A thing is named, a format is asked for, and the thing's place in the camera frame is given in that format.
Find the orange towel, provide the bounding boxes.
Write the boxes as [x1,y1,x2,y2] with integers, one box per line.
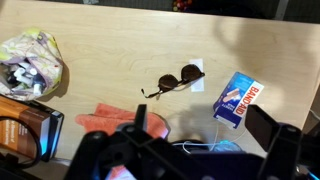
[74,102,170,180]

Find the dark sunglasses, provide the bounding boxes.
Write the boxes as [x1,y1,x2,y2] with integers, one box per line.
[140,63,206,99]

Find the white table cable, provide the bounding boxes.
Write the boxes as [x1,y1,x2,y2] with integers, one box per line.
[172,121,248,155]

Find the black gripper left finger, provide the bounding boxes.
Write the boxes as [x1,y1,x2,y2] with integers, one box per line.
[63,104,201,180]

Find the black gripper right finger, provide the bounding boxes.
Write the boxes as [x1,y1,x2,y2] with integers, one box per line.
[244,104,305,180]

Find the blue band-aid box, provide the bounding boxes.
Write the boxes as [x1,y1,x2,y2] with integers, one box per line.
[212,71,265,129]

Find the red yellow floor object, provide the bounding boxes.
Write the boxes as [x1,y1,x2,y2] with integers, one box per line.
[171,0,194,13]

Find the floral toiletry pouch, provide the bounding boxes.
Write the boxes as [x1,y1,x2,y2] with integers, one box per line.
[0,28,64,102]

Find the dark blue-edged book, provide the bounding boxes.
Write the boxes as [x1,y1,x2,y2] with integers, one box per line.
[29,99,65,163]

